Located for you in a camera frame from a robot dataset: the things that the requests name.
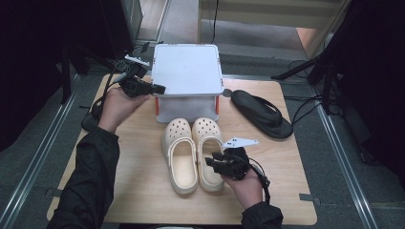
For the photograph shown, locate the white floor cable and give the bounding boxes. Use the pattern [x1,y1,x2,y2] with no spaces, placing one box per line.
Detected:
[130,41,151,65]

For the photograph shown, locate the hanging black cable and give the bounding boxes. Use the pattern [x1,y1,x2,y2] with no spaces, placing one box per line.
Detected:
[209,0,221,45]

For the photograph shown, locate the dark cabinet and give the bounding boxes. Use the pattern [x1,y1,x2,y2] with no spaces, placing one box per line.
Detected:
[97,0,144,62]

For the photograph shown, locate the person's left hand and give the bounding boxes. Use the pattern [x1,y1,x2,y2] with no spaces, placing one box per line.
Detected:
[97,86,151,135]

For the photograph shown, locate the dark curtain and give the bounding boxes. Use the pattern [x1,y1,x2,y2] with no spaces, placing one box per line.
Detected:
[319,0,405,180]
[0,0,108,152]

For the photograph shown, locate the white storage box with lid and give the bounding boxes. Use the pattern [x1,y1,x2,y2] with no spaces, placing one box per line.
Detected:
[150,43,224,125]

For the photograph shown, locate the hand-held gripper black cable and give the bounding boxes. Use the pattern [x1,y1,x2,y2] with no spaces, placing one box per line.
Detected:
[249,156,272,205]
[95,60,132,119]

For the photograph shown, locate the person's right hand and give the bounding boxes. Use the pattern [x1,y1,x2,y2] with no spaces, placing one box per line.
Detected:
[221,169,266,211]

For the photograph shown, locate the metal floor rail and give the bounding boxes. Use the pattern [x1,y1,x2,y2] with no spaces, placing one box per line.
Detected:
[309,85,380,229]
[0,73,81,229]

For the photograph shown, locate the black metal stand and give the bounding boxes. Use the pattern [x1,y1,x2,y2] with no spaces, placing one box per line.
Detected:
[59,43,129,105]

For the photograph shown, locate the grey tape strip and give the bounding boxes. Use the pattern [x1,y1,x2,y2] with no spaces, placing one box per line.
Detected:
[298,193,322,206]
[44,187,63,199]

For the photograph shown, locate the left hand-held gripper black cable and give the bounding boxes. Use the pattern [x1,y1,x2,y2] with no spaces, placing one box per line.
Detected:
[95,60,132,119]

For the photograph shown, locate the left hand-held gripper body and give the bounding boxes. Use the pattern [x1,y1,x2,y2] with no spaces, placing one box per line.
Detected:
[118,53,155,98]

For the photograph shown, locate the black flip-flop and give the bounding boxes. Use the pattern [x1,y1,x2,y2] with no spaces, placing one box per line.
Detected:
[229,89,294,139]
[80,94,107,133]

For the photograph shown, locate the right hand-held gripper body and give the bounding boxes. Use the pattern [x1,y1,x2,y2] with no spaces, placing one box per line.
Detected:
[219,136,260,181]

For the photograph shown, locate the black floor cables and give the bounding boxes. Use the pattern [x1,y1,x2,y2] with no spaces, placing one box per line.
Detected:
[282,59,323,126]

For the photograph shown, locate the right hand-held gripper black cable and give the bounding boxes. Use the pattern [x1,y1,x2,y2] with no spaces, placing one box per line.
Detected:
[249,156,272,205]

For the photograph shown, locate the black tripod stand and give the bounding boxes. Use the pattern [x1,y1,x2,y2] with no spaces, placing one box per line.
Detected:
[270,47,339,116]

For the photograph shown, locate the cream clog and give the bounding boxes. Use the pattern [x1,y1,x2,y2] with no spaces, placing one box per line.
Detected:
[191,116,226,194]
[160,117,200,197]

